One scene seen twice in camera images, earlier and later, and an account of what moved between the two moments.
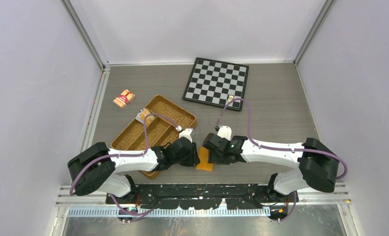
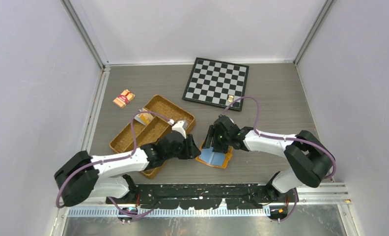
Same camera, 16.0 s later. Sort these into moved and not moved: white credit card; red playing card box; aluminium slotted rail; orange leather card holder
Moved: orange leather card holder
Not moved: red playing card box; aluminium slotted rail; white credit card
